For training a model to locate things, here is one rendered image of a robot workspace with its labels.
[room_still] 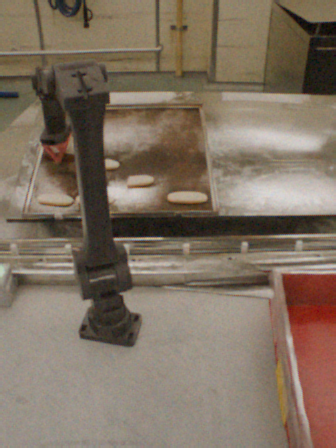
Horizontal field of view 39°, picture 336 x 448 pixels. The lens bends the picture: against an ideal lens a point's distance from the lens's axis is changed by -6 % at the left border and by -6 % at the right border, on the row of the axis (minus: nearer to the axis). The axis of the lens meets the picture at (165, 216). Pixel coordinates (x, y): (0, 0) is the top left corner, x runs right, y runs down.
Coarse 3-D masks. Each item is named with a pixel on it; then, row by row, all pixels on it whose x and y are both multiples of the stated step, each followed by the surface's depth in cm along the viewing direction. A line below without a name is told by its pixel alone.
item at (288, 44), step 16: (272, 0) 327; (288, 0) 319; (304, 0) 317; (320, 0) 312; (272, 16) 331; (288, 16) 290; (304, 16) 260; (320, 16) 259; (272, 32) 332; (288, 32) 292; (304, 32) 259; (320, 32) 257; (272, 48) 333; (288, 48) 293; (304, 48) 261; (320, 48) 254; (272, 64) 336; (288, 64) 294; (304, 64) 261; (320, 64) 258; (272, 80) 338; (288, 80) 296; (304, 80) 264; (320, 80) 264
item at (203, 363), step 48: (48, 288) 113; (144, 288) 113; (0, 336) 100; (48, 336) 100; (144, 336) 101; (192, 336) 101; (240, 336) 101; (0, 384) 90; (48, 384) 90; (96, 384) 91; (144, 384) 91; (192, 384) 91; (240, 384) 91; (0, 432) 83; (48, 432) 82; (96, 432) 82; (144, 432) 82; (192, 432) 82; (240, 432) 82
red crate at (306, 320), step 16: (272, 320) 102; (304, 320) 103; (320, 320) 103; (304, 336) 100; (320, 336) 100; (304, 352) 96; (320, 352) 96; (304, 368) 93; (320, 368) 93; (304, 384) 90; (320, 384) 90; (304, 400) 87; (320, 400) 87; (320, 416) 85; (288, 432) 81; (320, 432) 82
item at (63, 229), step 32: (32, 128) 184; (0, 160) 163; (0, 192) 147; (0, 224) 133; (32, 224) 133; (64, 224) 133; (128, 224) 133; (160, 224) 133; (192, 224) 133; (224, 224) 133; (256, 224) 133; (288, 224) 133; (320, 224) 133; (192, 288) 113; (224, 288) 113; (256, 288) 113
